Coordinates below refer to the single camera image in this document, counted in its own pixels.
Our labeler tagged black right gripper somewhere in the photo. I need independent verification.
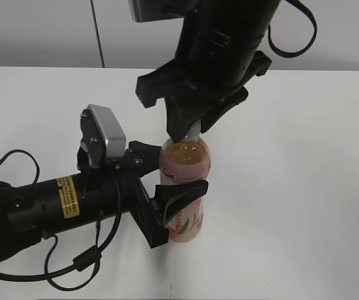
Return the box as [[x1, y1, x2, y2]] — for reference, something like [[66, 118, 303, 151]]
[[135, 51, 272, 143]]

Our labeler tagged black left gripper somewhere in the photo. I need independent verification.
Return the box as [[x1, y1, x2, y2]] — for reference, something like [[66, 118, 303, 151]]
[[77, 141, 209, 249]]

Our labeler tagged pink oolong tea bottle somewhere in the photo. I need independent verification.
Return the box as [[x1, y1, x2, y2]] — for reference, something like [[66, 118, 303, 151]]
[[159, 121, 212, 243]]

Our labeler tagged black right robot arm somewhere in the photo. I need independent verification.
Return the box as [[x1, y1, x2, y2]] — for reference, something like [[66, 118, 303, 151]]
[[135, 1, 280, 142]]

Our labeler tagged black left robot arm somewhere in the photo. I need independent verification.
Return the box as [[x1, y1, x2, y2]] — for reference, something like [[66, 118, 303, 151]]
[[0, 141, 208, 262]]

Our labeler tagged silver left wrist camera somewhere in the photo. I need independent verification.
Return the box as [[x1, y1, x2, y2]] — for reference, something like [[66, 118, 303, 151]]
[[80, 104, 126, 168]]

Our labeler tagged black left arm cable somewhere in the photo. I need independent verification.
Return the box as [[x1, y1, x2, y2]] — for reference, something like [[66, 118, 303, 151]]
[[0, 149, 122, 291]]

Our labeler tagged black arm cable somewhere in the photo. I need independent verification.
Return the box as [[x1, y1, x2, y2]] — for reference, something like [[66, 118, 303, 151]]
[[0, 149, 122, 291], [267, 0, 318, 58]]

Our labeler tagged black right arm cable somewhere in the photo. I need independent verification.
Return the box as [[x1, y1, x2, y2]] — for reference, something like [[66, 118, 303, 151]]
[[267, 0, 318, 58]]

